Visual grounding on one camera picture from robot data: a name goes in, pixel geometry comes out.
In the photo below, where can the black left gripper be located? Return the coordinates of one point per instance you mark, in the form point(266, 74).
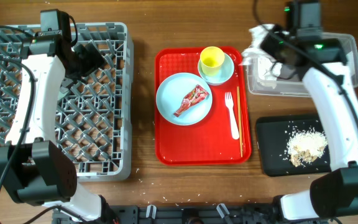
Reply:
point(93, 60)

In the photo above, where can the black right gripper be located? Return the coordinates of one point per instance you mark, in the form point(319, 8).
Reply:
point(266, 45)

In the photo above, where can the white paper napkin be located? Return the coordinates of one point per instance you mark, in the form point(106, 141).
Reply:
point(267, 68)

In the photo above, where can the pale green bowl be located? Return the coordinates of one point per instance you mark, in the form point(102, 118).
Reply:
point(65, 88)

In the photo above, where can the yellow plastic cup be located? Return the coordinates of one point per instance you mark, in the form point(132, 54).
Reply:
point(212, 58)

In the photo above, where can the red snack wrapper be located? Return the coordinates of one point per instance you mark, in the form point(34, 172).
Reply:
point(194, 97)

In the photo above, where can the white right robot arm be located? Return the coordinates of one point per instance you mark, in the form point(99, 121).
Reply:
point(336, 193)

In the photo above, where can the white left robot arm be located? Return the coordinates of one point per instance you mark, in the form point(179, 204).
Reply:
point(33, 169)

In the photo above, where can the clear plastic waste bin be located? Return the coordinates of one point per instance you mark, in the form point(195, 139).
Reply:
point(294, 87)

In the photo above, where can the grey plastic dishwasher rack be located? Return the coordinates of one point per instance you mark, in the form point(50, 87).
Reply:
point(93, 119)

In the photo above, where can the black food waste tray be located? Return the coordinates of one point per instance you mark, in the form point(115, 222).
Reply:
point(273, 135)

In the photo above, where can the wooden chopstick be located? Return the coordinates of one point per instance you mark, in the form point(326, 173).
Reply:
point(239, 114)

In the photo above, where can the small light blue bowl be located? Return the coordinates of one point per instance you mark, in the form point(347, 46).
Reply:
point(224, 74)

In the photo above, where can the white plastic fork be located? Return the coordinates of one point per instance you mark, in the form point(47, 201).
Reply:
point(230, 106)

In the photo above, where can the pile of rice scraps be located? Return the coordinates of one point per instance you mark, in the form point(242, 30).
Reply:
point(306, 146)

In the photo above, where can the large light blue plate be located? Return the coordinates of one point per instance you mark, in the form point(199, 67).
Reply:
point(171, 93)

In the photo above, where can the red plastic serving tray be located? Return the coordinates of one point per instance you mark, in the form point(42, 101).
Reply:
point(208, 142)

